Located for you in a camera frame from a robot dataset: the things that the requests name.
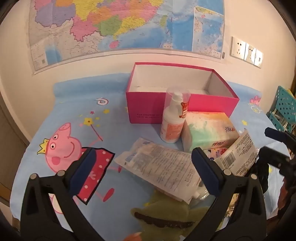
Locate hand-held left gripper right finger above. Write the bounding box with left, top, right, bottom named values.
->
left=185, top=148, right=267, bottom=241

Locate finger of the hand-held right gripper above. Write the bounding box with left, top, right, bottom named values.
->
left=258, top=146, right=291, bottom=168
left=265, top=127, right=296, bottom=146

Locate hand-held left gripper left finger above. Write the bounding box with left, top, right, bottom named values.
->
left=20, top=147, right=102, bottom=241

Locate cartoon print tissue packet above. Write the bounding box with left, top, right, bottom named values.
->
left=203, top=146, right=232, bottom=161

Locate white printed packet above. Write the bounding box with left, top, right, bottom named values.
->
left=214, top=130, right=258, bottom=178

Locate pastel tissue pack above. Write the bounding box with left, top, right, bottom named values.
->
left=181, top=112, right=240, bottom=153

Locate clear labelled refill pouch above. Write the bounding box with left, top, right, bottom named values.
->
left=114, top=137, right=203, bottom=205

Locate green plush toy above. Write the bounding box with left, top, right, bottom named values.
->
left=131, top=191, right=225, bottom=241

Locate white spray bottle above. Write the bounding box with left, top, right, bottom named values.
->
left=160, top=86, right=191, bottom=143

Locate pink cardboard box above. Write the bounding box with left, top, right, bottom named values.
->
left=125, top=62, right=240, bottom=124

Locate teal plastic basket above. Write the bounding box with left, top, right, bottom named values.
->
left=266, top=86, right=296, bottom=139

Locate blue cartoon bed sheet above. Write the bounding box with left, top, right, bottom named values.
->
left=10, top=73, right=292, bottom=241

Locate white wall socket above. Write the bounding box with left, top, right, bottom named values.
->
left=254, top=47, right=264, bottom=68
left=245, top=43, right=256, bottom=63
left=231, top=36, right=247, bottom=59

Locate colourful wall map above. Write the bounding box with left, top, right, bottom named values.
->
left=28, top=0, right=226, bottom=75

